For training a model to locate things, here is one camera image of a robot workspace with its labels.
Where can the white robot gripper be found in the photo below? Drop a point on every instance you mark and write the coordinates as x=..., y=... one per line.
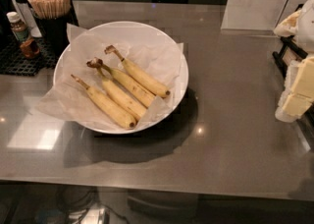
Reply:
x=308, y=24

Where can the black rubber grid mat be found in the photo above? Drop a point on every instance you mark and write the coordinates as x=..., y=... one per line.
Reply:
x=13, y=62

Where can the small brown round jar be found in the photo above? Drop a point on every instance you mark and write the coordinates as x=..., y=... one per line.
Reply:
x=30, y=49

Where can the yellow banana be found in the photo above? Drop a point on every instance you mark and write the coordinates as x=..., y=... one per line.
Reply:
x=122, y=98
x=115, y=112
x=136, y=89
x=139, y=74

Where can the small brown sauce bottle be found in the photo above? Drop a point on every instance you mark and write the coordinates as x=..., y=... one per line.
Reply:
x=18, y=27

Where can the black cup of wooden stirrers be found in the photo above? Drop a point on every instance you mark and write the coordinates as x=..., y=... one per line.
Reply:
x=53, y=17

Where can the black rack of packets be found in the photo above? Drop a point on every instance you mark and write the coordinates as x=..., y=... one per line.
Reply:
x=290, y=52

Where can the white bowl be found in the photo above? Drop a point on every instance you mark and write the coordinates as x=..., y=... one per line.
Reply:
x=170, y=80

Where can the white parchment paper liner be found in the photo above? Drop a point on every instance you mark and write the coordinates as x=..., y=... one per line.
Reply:
x=72, y=97

